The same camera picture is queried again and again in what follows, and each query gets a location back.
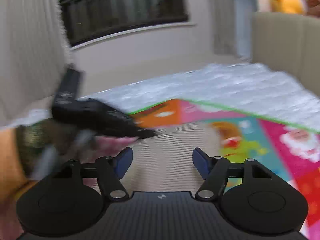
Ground colourful cartoon play mat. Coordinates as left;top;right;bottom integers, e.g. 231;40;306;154
132;99;319;239

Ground white quilted mattress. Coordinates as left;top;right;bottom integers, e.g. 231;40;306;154
11;63;319;133

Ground black white striped garment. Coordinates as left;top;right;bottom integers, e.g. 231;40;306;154
82;122;223;196

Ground orange sleeved left forearm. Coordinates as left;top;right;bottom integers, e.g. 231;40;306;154
0;127;36;205

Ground grey sheer curtain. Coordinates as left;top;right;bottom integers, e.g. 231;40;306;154
209;0;257;60

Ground beige padded headboard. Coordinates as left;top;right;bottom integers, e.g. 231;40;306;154
251;12;319;95

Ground dark window with railing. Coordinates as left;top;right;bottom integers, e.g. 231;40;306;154
60;0;188;46

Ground beige pleated curtain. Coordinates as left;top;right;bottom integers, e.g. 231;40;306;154
1;0;72;125

